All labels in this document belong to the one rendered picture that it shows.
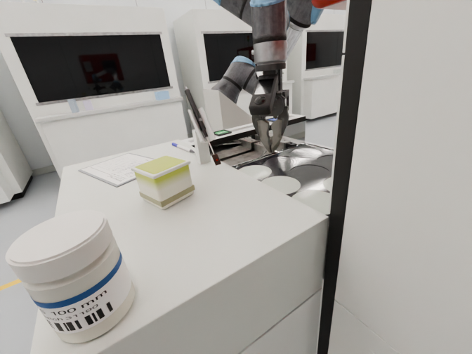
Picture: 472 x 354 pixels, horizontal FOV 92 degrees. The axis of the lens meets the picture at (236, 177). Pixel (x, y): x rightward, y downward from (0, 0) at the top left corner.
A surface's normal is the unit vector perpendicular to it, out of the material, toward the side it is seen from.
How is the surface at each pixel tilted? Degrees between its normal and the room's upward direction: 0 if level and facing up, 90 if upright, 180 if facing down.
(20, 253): 0
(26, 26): 90
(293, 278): 90
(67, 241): 0
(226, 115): 90
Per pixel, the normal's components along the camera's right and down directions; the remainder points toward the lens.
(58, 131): 0.54, 0.31
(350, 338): -0.84, 0.30
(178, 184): 0.76, 0.21
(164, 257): -0.10, -0.90
